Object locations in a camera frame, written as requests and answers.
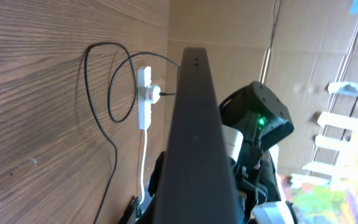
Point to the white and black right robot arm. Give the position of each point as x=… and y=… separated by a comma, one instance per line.
x=254, y=120

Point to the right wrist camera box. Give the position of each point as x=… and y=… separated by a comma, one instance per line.
x=233, y=139

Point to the white charger plug adapter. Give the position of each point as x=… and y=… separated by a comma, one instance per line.
x=152, y=94

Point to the white power strip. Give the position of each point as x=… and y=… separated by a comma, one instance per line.
x=144, y=106

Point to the Galaxy S24 smartphone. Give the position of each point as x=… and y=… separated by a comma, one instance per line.
x=196, y=183

